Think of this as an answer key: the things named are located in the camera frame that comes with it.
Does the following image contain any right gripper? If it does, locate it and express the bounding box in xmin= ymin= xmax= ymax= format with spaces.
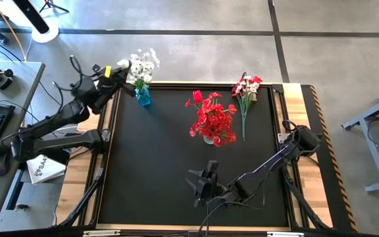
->
xmin=185 ymin=160 xmax=233 ymax=208

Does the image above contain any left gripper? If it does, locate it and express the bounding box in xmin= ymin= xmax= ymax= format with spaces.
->
xmin=77 ymin=62 xmax=137 ymax=115

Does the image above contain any red artificial tulip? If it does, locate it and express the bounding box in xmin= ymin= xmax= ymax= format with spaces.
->
xmin=191 ymin=90 xmax=204 ymax=105

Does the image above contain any blue glass vase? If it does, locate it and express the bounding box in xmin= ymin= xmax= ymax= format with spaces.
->
xmin=134 ymin=86 xmax=152 ymax=107

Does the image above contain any black table mat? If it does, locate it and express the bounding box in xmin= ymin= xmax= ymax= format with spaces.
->
xmin=96 ymin=86 xmax=291 ymax=228

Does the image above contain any white round stand base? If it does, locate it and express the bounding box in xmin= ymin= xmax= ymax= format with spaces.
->
xmin=31 ymin=22 xmax=60 ymax=43

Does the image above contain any black flat bar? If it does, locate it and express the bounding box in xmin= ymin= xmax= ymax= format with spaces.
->
xmin=49 ymin=149 xmax=71 ymax=166

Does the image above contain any black tripod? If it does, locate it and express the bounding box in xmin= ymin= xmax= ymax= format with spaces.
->
xmin=39 ymin=0 xmax=70 ymax=14

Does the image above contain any black stand bar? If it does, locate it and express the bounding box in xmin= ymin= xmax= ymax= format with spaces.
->
xmin=11 ymin=0 xmax=51 ymax=35

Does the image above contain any white printed box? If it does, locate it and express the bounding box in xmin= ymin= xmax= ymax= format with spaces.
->
xmin=23 ymin=153 xmax=67 ymax=185

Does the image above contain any hazard striped edge strip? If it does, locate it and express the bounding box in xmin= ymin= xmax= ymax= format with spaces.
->
xmin=301 ymin=84 xmax=358 ymax=233

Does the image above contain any black computer mouse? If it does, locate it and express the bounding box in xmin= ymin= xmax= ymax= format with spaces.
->
xmin=0 ymin=148 xmax=12 ymax=177

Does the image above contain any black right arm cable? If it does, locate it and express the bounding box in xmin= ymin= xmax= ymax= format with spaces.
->
xmin=195 ymin=194 xmax=266 ymax=237

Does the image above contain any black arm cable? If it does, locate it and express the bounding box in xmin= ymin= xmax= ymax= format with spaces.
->
xmin=53 ymin=55 xmax=95 ymax=99
xmin=195 ymin=194 xmax=266 ymax=237

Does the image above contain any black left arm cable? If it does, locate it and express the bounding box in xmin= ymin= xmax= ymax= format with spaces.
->
xmin=53 ymin=55 xmax=95 ymax=99

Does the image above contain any black metal table frame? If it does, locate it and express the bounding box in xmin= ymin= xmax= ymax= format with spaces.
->
xmin=57 ymin=81 xmax=332 ymax=237

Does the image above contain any silver metal bracket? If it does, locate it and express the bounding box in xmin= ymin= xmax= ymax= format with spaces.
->
xmin=267 ymin=231 xmax=305 ymax=237
xmin=83 ymin=229 xmax=121 ymax=237

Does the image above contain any black diagonal frame strut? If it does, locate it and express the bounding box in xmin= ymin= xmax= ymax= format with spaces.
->
xmin=283 ymin=171 xmax=330 ymax=230
xmin=57 ymin=167 xmax=107 ymax=228

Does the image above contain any yellow cable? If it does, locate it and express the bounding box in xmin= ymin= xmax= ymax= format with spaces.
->
xmin=0 ymin=0 xmax=28 ymax=63

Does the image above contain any grey metal table frame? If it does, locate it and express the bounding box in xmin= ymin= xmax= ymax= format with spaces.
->
xmin=341 ymin=84 xmax=379 ymax=194

